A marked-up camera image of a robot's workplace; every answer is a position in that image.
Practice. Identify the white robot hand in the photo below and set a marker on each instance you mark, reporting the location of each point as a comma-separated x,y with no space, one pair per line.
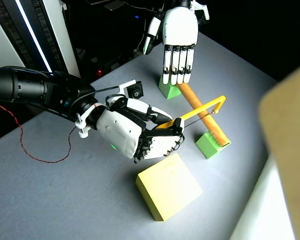
120,132
180,27

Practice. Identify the grey table cloth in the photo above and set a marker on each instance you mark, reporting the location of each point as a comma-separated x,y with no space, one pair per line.
65,200

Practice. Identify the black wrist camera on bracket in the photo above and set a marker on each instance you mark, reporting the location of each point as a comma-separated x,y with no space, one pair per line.
135,91

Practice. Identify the white foam board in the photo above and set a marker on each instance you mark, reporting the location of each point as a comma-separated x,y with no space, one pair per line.
265,212

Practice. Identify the white and black equipment rack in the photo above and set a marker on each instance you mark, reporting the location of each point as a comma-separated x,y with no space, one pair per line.
57,30

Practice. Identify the green wedge support block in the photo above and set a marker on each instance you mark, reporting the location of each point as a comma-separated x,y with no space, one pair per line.
207,146
170,91

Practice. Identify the round wooden dowel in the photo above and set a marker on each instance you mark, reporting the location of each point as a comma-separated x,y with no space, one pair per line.
190,93

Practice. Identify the yellow wooden block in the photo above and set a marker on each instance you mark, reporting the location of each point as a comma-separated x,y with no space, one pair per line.
170,185

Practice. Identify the tan cardboard panel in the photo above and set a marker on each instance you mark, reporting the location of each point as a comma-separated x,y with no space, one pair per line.
290,125

